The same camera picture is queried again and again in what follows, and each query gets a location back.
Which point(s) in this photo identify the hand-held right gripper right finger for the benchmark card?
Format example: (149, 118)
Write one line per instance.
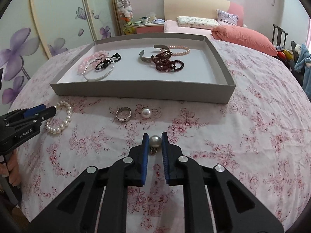
(164, 160)

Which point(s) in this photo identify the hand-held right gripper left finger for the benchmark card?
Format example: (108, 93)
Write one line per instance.
(145, 160)

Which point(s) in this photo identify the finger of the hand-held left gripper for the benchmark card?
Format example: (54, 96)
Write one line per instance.
(48, 112)
(34, 110)

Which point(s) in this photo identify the grey pearl pendant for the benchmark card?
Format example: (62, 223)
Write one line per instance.
(155, 141)

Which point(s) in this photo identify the thin silver bangle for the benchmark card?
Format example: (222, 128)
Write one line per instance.
(97, 79)

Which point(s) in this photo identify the grey cardboard tray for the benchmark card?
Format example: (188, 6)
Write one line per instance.
(136, 89)

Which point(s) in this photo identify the dark red bead strand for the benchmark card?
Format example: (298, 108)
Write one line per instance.
(162, 65)

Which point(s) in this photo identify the person's left hand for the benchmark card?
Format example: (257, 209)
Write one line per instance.
(14, 172)

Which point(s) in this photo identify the white pearl bead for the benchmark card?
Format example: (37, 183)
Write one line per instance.
(146, 113)

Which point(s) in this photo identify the glass sliding door wardrobe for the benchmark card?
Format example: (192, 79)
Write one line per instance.
(55, 12)

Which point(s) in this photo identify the plush toy tower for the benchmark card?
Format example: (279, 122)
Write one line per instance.
(125, 7)

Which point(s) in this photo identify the pink nightstand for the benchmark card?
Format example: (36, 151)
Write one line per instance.
(148, 28)

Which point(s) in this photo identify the white mug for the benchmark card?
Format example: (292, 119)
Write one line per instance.
(144, 20)

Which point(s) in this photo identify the bed with pink sheet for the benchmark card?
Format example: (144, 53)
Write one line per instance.
(184, 28)

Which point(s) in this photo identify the cream patterned pillow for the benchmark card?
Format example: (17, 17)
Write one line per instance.
(196, 21)

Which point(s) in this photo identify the lilac pillow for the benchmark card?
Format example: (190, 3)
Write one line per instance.
(227, 17)

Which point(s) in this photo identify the cream and pink headboard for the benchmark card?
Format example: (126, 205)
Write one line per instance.
(194, 4)

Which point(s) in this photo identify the red toy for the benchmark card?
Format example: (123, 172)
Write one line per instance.
(285, 54)

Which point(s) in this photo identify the dark wooden chair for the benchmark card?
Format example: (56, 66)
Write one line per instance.
(277, 35)

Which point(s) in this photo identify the blue plush garment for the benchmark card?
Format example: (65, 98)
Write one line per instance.
(302, 55)

